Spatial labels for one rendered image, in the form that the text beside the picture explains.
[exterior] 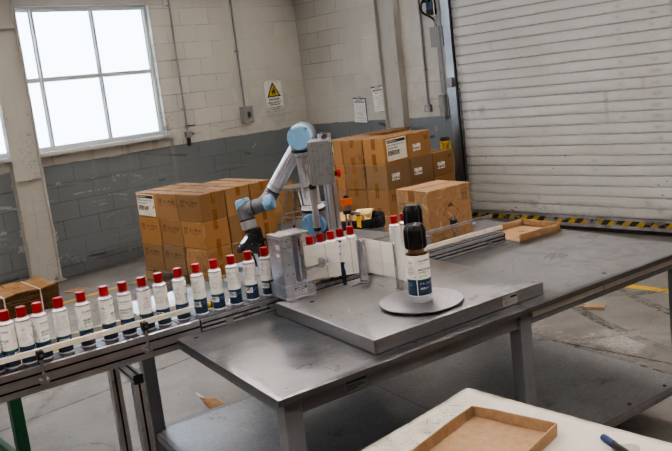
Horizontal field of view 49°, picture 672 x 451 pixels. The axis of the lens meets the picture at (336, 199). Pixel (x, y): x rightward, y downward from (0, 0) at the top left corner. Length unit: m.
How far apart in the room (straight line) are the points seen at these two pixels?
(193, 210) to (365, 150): 1.77
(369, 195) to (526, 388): 4.58
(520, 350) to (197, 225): 4.26
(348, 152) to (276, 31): 3.14
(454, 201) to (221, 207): 3.20
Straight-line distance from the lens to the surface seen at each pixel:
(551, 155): 7.75
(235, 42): 9.60
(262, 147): 9.76
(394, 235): 3.38
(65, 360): 2.79
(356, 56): 9.48
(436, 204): 3.80
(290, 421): 2.29
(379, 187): 7.14
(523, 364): 2.88
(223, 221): 6.69
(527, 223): 4.13
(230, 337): 2.81
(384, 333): 2.49
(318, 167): 3.18
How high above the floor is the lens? 1.71
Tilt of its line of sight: 9 degrees down
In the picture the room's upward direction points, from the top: 7 degrees counter-clockwise
